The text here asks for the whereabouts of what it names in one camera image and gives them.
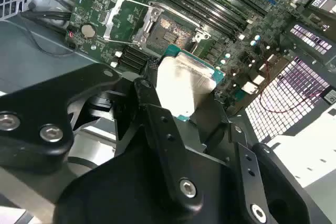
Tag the metal socket cover frame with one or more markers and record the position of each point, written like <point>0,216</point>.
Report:
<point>108,31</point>

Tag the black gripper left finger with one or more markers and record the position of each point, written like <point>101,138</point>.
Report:
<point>39,119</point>

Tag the silver CPU with green edge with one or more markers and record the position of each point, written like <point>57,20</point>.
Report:
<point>183,82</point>

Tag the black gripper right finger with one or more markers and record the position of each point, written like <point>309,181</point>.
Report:
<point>249,166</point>

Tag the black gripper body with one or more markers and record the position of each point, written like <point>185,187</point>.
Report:
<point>126,195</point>

